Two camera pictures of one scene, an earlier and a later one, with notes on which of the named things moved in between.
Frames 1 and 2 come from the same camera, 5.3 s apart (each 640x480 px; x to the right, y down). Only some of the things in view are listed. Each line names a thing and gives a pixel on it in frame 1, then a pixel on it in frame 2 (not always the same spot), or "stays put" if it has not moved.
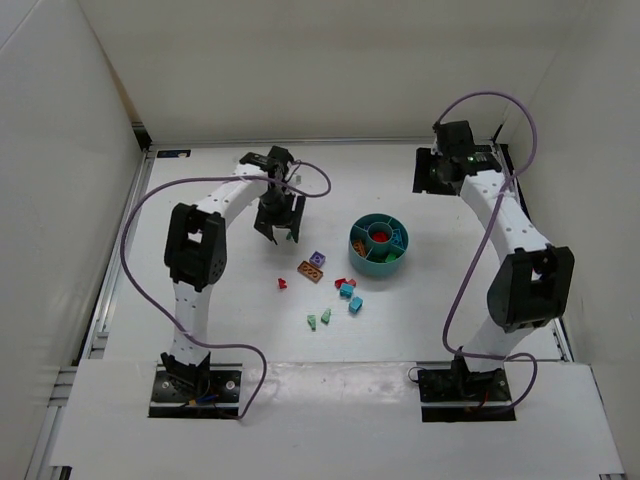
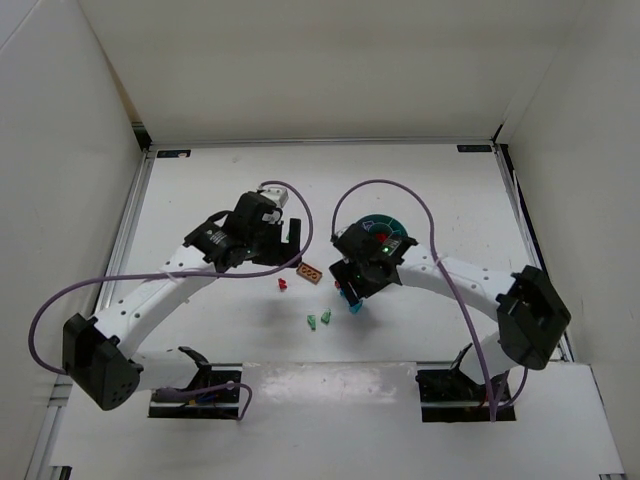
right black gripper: x=426 y=171 → x=347 y=279
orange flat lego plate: x=310 y=271 stays put
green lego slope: x=325 y=317 stays put
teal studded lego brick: x=355 y=304 stays put
